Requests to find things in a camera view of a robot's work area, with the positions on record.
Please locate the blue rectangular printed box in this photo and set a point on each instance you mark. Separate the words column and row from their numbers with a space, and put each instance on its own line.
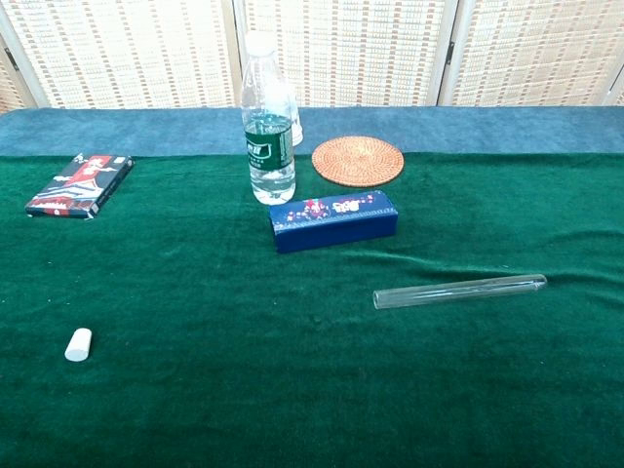
column 336, row 229

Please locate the black red printed box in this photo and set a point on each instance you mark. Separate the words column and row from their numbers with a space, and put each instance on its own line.
column 80, row 187

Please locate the clear plastic water bottle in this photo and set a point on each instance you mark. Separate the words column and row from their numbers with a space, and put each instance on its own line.
column 270, row 156

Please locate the clear glass tube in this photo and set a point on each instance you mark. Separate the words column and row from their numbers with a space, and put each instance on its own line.
column 439, row 293

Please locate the white paper cup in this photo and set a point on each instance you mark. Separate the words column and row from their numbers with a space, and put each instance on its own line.
column 297, row 128

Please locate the round woven rattan coaster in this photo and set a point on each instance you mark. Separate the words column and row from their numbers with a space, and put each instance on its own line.
column 358, row 162

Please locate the small white cap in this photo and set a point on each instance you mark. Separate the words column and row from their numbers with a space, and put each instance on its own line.
column 78, row 345

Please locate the woven bamboo screen panel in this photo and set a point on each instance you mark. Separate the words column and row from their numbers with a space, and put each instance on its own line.
column 617, row 92
column 127, row 53
column 9, row 92
column 536, row 49
column 356, row 49

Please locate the green velvet cloth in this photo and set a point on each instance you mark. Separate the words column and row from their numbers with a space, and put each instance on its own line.
column 244, row 365

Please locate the blue table cloth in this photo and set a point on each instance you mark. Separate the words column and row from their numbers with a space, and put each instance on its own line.
column 463, row 129

